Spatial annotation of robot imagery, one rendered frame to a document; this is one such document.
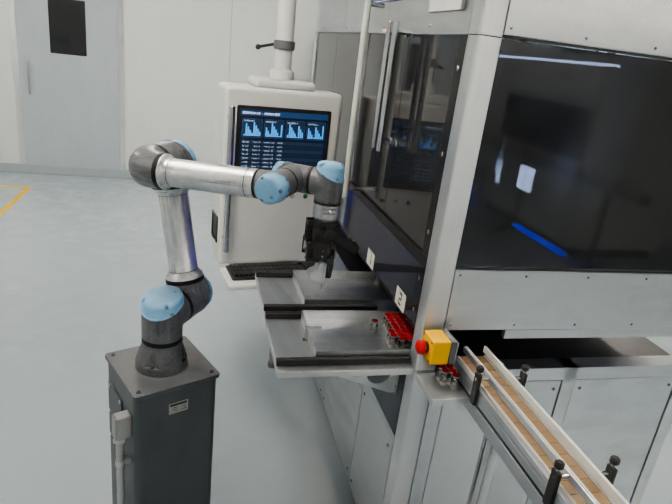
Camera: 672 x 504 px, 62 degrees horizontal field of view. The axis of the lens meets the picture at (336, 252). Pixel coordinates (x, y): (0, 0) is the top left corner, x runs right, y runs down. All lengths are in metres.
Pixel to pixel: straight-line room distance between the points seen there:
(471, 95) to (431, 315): 0.60
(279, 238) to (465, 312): 1.10
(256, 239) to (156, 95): 4.62
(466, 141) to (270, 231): 1.22
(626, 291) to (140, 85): 5.88
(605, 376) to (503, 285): 0.54
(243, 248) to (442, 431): 1.16
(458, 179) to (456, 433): 0.82
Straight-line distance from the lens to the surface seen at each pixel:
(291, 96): 2.35
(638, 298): 1.95
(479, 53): 1.45
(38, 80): 7.09
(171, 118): 6.94
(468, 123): 1.46
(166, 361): 1.71
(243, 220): 2.41
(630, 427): 2.25
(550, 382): 1.93
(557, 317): 1.81
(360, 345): 1.75
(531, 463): 1.40
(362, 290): 2.13
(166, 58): 6.88
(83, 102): 7.02
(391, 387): 1.83
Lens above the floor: 1.74
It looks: 20 degrees down
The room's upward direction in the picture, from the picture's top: 7 degrees clockwise
